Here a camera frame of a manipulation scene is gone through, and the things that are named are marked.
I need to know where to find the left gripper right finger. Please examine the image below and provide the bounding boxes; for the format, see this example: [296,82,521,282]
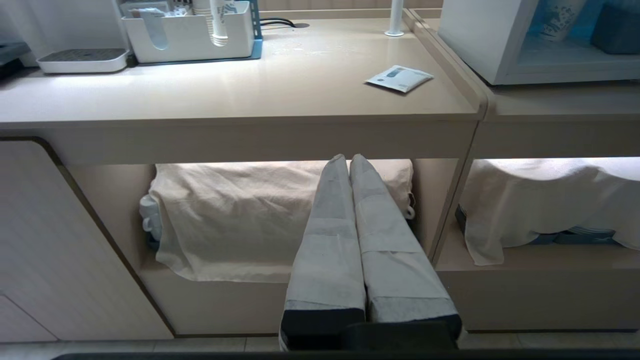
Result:
[349,153,463,342]

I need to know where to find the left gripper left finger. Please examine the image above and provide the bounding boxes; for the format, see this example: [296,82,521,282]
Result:
[279,154,367,351]

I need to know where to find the patterned paper cup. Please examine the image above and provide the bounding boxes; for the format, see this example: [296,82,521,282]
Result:
[539,0,587,42]

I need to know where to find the dark box in fridge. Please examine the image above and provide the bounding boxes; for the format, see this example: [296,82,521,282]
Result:
[590,2,640,55]

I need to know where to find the beige cloth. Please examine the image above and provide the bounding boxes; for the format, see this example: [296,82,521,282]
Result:
[149,159,415,283]
[459,158,640,267]

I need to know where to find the beige counter cabinet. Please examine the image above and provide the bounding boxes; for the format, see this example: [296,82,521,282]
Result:
[0,9,488,343]
[407,7,640,333]

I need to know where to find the white mug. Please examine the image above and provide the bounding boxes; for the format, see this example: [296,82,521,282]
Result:
[139,194,163,242]

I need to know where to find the white paper sachet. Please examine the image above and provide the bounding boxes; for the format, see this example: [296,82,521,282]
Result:
[365,65,434,94]

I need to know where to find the white pole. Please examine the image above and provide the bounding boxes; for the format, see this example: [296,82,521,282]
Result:
[384,0,405,37]

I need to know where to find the white open cabinet box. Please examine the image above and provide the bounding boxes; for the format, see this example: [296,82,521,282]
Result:
[437,0,640,86]

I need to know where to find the stack of paper cups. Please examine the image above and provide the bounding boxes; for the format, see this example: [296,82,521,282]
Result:
[192,0,237,48]

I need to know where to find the white plastic organizer box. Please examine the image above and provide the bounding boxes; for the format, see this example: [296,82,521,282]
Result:
[121,1,256,64]

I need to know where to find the white drip tray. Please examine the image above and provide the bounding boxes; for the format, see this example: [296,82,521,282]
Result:
[36,48,130,74]

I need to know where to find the black cable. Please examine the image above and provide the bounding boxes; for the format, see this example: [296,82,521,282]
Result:
[259,17,298,30]

